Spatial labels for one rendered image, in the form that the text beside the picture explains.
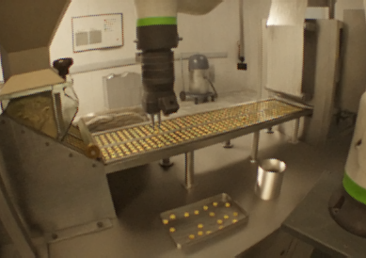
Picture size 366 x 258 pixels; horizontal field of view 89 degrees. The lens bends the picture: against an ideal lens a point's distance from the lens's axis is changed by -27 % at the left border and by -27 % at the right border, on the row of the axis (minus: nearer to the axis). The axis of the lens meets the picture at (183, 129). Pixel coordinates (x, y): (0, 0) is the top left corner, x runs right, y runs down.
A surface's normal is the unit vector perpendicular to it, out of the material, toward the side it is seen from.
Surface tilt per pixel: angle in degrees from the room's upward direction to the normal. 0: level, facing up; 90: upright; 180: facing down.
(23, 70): 90
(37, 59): 90
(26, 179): 90
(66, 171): 90
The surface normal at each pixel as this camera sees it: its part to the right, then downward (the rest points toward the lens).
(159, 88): 0.50, 0.44
